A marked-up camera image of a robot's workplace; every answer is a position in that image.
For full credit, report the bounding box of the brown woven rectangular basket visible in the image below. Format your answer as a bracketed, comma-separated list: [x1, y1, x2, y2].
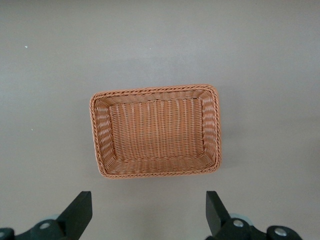
[89, 84, 223, 180]

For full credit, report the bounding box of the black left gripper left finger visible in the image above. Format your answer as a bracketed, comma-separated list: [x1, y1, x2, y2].
[0, 191, 93, 240]

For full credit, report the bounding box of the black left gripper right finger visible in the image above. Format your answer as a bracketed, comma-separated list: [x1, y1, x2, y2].
[204, 190, 302, 240]

